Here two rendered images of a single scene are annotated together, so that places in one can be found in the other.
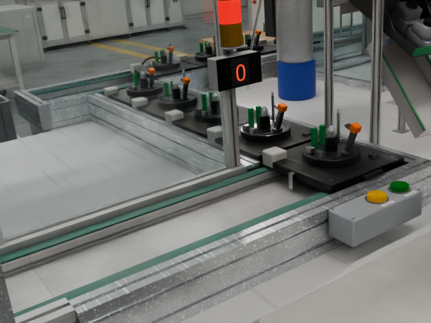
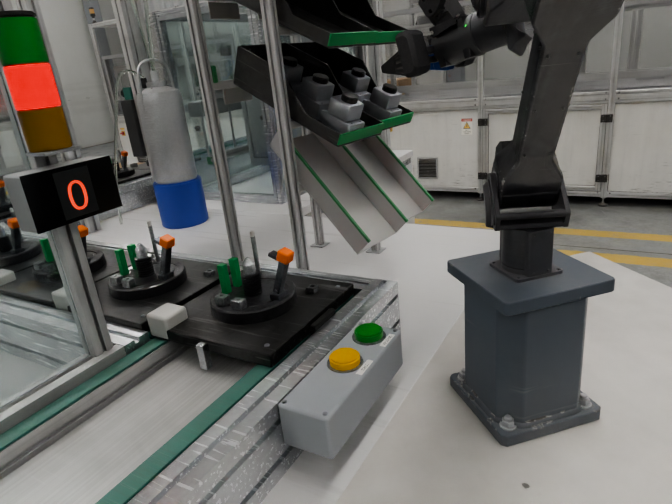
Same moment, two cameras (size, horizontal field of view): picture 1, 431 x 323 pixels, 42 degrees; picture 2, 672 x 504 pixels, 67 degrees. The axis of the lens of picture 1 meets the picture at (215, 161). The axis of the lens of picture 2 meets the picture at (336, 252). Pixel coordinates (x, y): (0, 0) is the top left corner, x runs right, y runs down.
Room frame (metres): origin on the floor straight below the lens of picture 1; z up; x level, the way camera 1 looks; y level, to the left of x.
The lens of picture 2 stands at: (0.52, -0.08, 1.33)
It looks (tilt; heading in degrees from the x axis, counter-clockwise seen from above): 21 degrees down; 334
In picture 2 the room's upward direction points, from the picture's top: 6 degrees counter-clockwise
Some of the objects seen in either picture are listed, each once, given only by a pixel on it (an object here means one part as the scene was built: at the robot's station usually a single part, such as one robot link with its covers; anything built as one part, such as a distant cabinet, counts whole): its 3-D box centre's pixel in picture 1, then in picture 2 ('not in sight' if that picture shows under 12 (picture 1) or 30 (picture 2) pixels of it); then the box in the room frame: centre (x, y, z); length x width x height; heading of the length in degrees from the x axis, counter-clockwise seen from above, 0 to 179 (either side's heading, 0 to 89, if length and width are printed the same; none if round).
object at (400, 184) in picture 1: (399, 188); (368, 335); (1.07, -0.38, 0.96); 0.04 x 0.04 x 0.02
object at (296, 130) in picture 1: (264, 119); (143, 263); (1.48, -0.15, 1.01); 0.24 x 0.24 x 0.13; 32
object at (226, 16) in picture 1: (229, 11); (32, 86); (1.26, -0.06, 1.33); 0.05 x 0.05 x 0.05
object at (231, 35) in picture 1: (231, 34); (45, 129); (1.26, -0.06, 1.28); 0.05 x 0.05 x 0.05
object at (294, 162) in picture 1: (331, 161); (256, 308); (1.26, -0.28, 0.96); 0.24 x 0.24 x 0.02; 32
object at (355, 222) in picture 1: (376, 211); (347, 381); (1.03, -0.32, 0.93); 0.21 x 0.07 x 0.06; 122
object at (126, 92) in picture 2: (273, 8); (137, 121); (2.64, -0.32, 1.18); 0.07 x 0.07 x 0.25; 32
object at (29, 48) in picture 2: not in sight; (19, 42); (1.26, -0.06, 1.38); 0.05 x 0.05 x 0.05
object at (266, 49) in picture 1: (249, 41); (115, 165); (2.80, -0.22, 1.01); 0.24 x 0.24 x 0.13; 32
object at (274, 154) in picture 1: (274, 157); (168, 321); (1.29, -0.15, 0.97); 0.05 x 0.05 x 0.04; 32
